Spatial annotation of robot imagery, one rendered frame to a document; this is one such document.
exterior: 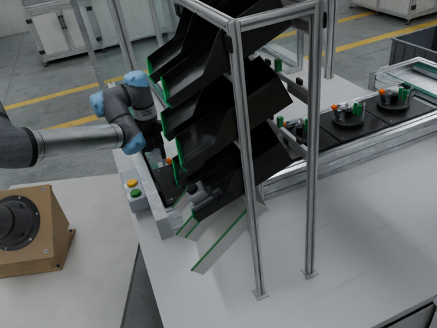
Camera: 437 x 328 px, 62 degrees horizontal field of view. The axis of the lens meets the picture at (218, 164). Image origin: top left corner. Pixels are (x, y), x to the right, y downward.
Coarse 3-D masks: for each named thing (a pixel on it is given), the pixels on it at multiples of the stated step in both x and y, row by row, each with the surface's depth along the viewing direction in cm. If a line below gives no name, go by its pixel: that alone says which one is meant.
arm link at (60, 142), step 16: (0, 128) 78; (16, 128) 82; (64, 128) 93; (80, 128) 96; (96, 128) 100; (112, 128) 103; (128, 128) 108; (0, 144) 78; (16, 144) 80; (32, 144) 83; (48, 144) 87; (64, 144) 90; (80, 144) 94; (96, 144) 99; (112, 144) 103; (128, 144) 108; (144, 144) 111; (0, 160) 79; (16, 160) 81; (32, 160) 84
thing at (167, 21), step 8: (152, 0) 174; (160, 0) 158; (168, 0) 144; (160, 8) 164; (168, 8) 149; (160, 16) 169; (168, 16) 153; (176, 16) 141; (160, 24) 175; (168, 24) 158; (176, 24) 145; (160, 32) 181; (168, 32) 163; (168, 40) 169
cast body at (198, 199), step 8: (192, 184) 91; (200, 184) 91; (192, 192) 89; (200, 192) 89; (208, 192) 92; (216, 192) 92; (192, 200) 90; (200, 200) 90; (208, 200) 91; (216, 200) 92; (192, 208) 91; (200, 208) 92
